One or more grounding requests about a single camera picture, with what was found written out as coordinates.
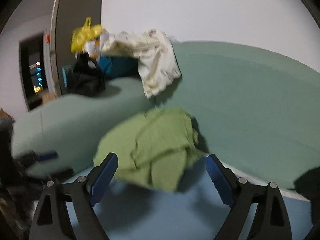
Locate grey tall cabinet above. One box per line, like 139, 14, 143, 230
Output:
49, 0, 102, 96

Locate yellow plastic bag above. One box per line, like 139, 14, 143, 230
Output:
71, 17, 103, 53

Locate cream floral cloth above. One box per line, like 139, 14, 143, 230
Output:
101, 29, 181, 99

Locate blue storage bin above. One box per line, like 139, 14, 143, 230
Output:
62, 56, 138, 90

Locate white paper items in bin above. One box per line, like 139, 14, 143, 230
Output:
84, 29, 109, 59

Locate dark doorway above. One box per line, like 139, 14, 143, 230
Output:
19, 33, 48, 111

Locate blue bed sheet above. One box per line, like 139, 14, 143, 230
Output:
60, 159, 316, 240

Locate cardboard box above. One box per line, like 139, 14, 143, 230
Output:
42, 92, 56, 105

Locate green bed blanket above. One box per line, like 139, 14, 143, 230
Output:
11, 42, 319, 189

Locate green knit garment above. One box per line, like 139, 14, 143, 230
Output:
93, 107, 203, 192

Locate black garment on bin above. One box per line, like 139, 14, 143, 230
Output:
66, 53, 105, 97

